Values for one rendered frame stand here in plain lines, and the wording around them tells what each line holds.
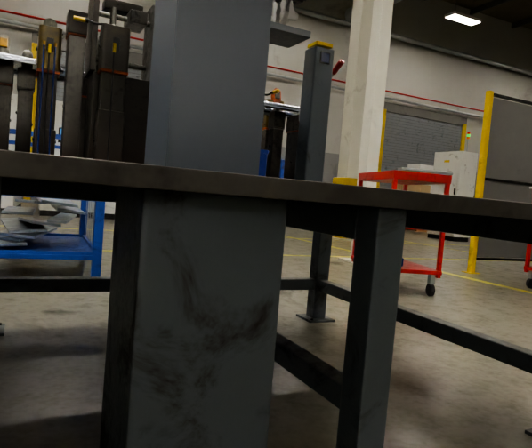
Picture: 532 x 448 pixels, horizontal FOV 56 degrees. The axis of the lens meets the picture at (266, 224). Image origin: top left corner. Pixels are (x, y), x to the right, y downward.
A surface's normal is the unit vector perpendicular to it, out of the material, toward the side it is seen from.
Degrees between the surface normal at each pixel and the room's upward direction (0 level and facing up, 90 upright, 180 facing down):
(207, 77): 90
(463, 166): 90
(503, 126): 90
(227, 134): 90
